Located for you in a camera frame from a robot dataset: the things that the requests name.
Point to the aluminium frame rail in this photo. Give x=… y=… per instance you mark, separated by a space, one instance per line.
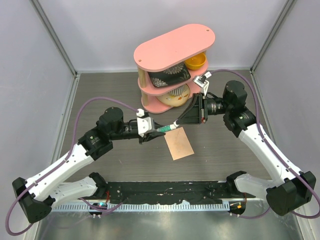
x=53 y=35
x=281 y=18

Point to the yellow bowl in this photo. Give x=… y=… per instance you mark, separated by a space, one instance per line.
x=196 y=62

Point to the aluminium frame rail right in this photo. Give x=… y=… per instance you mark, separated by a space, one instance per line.
x=281 y=18

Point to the beige patterned plate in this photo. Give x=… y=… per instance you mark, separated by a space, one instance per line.
x=175 y=101

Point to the aluminium frame rail left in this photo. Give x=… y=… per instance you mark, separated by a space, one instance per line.
x=53 y=35

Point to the white slotted cable duct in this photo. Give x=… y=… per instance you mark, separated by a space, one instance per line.
x=80 y=206

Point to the pink envelope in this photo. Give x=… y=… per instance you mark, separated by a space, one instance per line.
x=178 y=144

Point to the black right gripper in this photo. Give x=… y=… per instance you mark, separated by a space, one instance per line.
x=197 y=112

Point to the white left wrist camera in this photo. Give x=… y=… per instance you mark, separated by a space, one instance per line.
x=145 y=123

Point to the pink three-tier shelf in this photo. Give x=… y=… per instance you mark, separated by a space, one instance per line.
x=166 y=51

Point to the black floral plate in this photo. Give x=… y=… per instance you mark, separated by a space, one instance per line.
x=173 y=75

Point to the striped small bowl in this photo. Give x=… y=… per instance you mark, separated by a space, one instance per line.
x=177 y=91

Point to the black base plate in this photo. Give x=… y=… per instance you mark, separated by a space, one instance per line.
x=168 y=192

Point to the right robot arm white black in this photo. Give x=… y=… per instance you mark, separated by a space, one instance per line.
x=289 y=188

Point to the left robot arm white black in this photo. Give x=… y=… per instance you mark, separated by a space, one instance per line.
x=39 y=194

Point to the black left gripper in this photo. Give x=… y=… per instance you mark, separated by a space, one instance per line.
x=150 y=136

